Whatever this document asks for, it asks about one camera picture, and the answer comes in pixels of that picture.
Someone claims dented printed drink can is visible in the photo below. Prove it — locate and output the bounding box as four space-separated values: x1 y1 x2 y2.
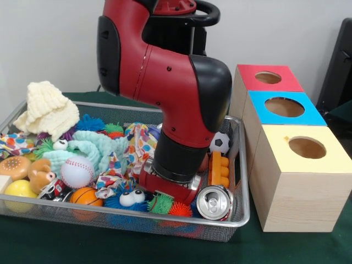
196 184 235 221

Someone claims dark green table cloth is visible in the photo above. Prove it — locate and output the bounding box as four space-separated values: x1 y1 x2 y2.
0 92 352 264
321 100 352 138

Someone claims silver mesh bin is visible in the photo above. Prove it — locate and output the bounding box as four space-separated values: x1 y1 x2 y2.
0 100 251 243

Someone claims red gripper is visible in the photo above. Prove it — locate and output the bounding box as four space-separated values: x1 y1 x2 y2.
138 159 202 206

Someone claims small soccer ball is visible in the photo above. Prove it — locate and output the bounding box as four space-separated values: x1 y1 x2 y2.
209 131 231 154

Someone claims polka dot paper napkin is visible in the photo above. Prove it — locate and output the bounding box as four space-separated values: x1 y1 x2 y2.
95 122 159 199

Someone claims orange plastic toy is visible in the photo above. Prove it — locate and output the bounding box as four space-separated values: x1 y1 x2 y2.
208 150 230 188

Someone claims black panel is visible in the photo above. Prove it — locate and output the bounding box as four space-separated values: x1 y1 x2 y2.
316 18 352 111

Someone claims yellow ball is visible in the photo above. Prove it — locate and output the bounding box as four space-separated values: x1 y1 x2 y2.
4 179 39 212

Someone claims cream muslin cloth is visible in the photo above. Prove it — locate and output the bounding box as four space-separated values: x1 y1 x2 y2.
13 80 80 141

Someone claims small white baseball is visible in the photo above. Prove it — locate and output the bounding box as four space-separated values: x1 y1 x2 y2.
60 156 96 189

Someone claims small orange basketball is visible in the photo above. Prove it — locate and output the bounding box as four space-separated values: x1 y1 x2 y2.
70 186 105 221

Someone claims wooden box with three holes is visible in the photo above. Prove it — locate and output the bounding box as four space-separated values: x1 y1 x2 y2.
229 64 352 233

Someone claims brown monkey plush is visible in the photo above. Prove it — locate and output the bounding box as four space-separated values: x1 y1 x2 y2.
27 158 57 195

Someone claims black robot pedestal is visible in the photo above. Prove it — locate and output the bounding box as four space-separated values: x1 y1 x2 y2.
141 0 221 57

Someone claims light blue muslin cloth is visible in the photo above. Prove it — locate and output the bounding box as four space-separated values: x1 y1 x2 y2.
43 130 130 177

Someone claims blue spiky ball with eyes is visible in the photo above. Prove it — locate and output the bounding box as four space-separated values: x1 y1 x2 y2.
104 186 151 212

